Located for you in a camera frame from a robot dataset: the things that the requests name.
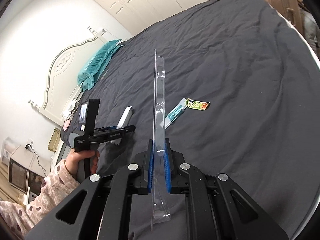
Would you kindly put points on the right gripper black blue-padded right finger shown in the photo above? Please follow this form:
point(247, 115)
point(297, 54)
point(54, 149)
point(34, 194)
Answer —
point(216, 206)

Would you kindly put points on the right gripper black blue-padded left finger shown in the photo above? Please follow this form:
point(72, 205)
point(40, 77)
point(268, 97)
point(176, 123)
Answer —
point(100, 207)

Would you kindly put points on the white rectangular box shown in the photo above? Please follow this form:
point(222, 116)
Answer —
point(124, 121)

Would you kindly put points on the clear plastic blister pack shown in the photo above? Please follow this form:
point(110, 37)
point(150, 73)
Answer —
point(161, 177)

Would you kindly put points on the small teal card package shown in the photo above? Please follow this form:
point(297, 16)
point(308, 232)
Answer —
point(175, 113)

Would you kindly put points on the colourful snack wrapper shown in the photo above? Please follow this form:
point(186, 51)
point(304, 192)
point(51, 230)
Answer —
point(197, 105)

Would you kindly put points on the pink pajama sleeve forearm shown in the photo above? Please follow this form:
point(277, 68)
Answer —
point(55, 188)

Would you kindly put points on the white grey nightstand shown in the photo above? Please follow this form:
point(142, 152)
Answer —
point(61, 153)

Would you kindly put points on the white pink clothes pile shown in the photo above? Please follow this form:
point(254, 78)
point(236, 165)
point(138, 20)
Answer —
point(68, 113)

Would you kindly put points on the white bed headboard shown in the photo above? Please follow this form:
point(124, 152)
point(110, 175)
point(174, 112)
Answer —
point(62, 85)

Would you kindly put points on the teal pillow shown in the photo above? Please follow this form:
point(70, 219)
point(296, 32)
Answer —
point(92, 70)

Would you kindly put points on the white microwave oven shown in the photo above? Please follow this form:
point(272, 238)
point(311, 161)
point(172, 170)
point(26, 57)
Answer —
point(18, 174)

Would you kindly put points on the dark grey bed cover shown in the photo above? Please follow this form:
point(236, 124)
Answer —
point(262, 84)

